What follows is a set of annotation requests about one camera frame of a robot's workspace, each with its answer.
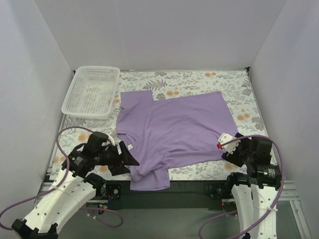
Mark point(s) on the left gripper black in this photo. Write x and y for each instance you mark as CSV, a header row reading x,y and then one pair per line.
x,y
119,158

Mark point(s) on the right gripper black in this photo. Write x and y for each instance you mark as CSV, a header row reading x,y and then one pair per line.
x,y
234,156

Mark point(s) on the purple t shirt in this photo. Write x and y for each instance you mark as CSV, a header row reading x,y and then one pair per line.
x,y
170,133

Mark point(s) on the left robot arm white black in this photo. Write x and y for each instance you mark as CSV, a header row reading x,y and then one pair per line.
x,y
74,186

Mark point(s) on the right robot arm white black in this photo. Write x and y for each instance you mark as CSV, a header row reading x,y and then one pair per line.
x,y
257,191

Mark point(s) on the white plastic basket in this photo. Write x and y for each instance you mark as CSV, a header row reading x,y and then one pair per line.
x,y
92,92

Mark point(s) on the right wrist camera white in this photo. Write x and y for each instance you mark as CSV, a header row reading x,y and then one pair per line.
x,y
228,143

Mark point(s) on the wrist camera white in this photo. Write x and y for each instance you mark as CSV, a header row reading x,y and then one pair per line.
x,y
228,143
111,139

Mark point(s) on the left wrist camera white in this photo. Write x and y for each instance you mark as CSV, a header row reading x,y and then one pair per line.
x,y
111,139

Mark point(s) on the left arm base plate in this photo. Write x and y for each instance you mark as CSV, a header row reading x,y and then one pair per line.
x,y
112,190

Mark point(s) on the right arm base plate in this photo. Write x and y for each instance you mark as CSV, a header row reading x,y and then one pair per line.
x,y
218,191

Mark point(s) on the aluminium frame rail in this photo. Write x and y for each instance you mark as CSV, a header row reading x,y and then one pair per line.
x,y
289,192

